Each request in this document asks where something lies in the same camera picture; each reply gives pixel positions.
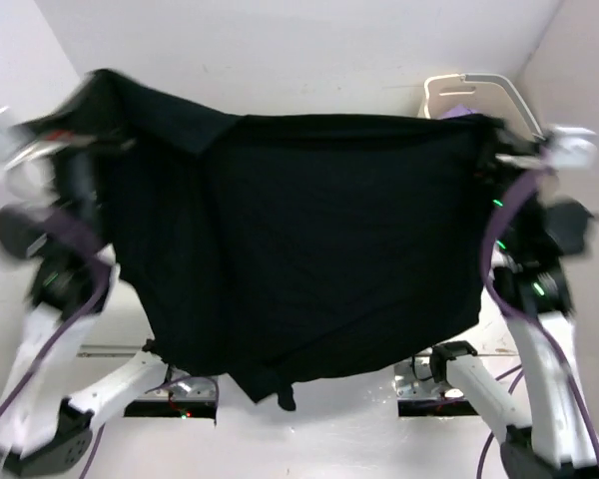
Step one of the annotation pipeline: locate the black t-shirt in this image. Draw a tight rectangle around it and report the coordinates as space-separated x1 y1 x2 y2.
30 70 498 410

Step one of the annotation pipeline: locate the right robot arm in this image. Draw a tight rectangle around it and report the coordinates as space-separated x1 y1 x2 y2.
430 154 599 478

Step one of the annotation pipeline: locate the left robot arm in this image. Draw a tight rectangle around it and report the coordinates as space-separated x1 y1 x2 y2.
0 152 173 478

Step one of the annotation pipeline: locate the purple t-shirt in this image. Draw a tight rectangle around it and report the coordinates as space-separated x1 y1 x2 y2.
437 104 481 120

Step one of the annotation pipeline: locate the cream laundry basket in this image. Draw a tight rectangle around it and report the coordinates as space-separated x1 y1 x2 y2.
417 73 542 140

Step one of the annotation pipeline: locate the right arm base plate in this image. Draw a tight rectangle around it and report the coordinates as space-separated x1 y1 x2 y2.
392 356 463 401

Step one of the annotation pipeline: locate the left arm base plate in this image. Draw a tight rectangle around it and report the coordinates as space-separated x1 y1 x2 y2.
145 376 220 400

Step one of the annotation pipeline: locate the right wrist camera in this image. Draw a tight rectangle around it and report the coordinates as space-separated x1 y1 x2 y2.
542 125 598 170

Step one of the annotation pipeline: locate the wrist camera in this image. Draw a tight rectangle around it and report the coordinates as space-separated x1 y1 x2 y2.
542 125 598 170
0 106 35 170

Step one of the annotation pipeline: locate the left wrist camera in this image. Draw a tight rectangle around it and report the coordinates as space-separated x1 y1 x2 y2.
0 106 35 170

